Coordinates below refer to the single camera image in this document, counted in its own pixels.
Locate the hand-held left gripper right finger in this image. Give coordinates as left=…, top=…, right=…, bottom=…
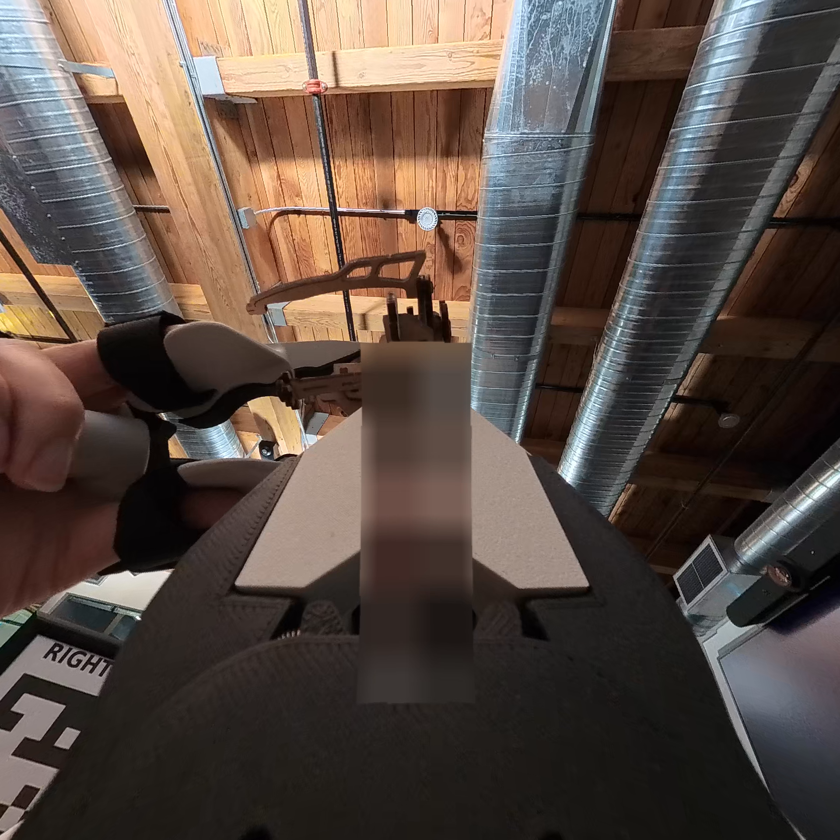
left=473, top=419, right=590, bottom=608

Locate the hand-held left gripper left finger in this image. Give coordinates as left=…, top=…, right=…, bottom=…
left=234, top=411, right=360, bottom=608

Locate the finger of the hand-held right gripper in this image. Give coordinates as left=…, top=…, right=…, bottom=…
left=264, top=340, right=362, bottom=366

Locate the wooden model assembly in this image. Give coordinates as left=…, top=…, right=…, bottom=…
left=246, top=249, right=455, bottom=345

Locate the person's right hand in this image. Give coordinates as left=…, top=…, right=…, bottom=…
left=0, top=338, right=132, bottom=618

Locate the silver flexible conduit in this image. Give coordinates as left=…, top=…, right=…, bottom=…
left=251, top=205, right=421, bottom=277

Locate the thin silver conduit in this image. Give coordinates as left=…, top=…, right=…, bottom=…
left=163, top=0, right=290, bottom=342

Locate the black ceiling pipe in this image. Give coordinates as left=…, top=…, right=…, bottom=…
left=297, top=0, right=362, bottom=343

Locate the long black cross pipe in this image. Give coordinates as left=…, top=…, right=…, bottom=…
left=133, top=205, right=840, bottom=231

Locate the thin black rod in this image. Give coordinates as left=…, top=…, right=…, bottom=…
left=0, top=226, right=78, bottom=343

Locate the glass window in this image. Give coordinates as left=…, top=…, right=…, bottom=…
left=39, top=588, right=144, bottom=643

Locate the black mounted device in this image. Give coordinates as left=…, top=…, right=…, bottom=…
left=725, top=537, right=840, bottom=629

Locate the dark monitor screen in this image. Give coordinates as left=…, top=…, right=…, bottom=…
left=715, top=610, right=840, bottom=840

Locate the white wall vent unit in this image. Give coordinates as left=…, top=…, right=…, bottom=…
left=672, top=535, right=746, bottom=634

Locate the spiral metal duct with panel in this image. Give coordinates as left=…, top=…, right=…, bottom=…
left=0, top=0, right=245, bottom=460

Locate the spiral metal air duct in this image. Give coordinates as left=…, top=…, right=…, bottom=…
left=731, top=436, right=840, bottom=578
left=558, top=0, right=840, bottom=519
left=467, top=0, right=619, bottom=446

